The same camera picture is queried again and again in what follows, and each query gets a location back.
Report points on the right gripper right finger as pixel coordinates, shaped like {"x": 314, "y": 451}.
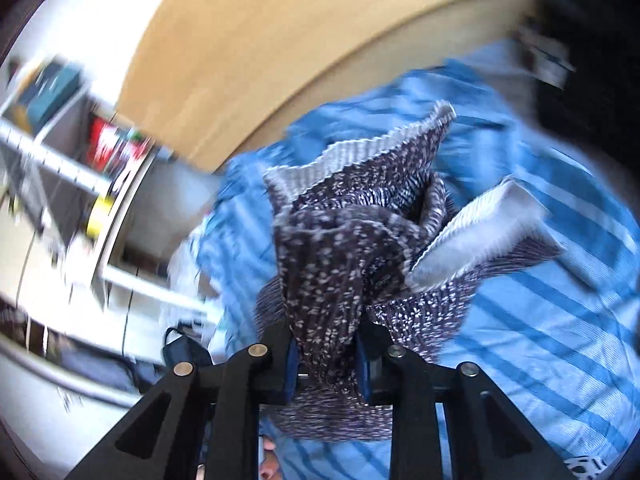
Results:
{"x": 448, "y": 422}

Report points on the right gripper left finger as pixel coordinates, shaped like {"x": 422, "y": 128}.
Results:
{"x": 198, "y": 416}

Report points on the dark floral pleated garment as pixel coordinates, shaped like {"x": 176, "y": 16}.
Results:
{"x": 369, "y": 231}

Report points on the person's left hand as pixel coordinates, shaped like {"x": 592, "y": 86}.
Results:
{"x": 269, "y": 467}

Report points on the black white spotted cloth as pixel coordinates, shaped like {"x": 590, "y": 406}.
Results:
{"x": 585, "y": 467}

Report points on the blue striped bed sheet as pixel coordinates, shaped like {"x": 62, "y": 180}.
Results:
{"x": 561, "y": 339}

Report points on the white shelf unit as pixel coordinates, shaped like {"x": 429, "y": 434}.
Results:
{"x": 109, "y": 266}

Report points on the wooden headboard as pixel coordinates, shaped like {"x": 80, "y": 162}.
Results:
{"x": 212, "y": 78}

